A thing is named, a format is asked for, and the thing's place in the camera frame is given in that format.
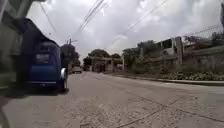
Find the grey concrete road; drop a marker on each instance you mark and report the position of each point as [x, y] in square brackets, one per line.
[116, 100]

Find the dark tree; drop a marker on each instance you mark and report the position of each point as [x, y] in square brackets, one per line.
[72, 55]

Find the strip of low plants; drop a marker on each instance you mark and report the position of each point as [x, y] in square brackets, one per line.
[193, 76]

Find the grey concrete wall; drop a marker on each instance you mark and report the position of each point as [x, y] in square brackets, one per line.
[206, 58]

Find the grey building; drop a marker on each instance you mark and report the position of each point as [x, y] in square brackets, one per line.
[8, 43]

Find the concrete kerb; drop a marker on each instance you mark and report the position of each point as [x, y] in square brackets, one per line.
[200, 82]

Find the white car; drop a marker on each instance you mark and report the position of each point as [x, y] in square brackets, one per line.
[77, 69]

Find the unfinished concrete building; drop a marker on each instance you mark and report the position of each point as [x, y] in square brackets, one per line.
[168, 50]

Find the blue vehicle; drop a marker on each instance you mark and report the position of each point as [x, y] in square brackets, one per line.
[46, 66]

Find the utility pole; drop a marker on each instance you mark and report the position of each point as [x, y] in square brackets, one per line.
[69, 42]

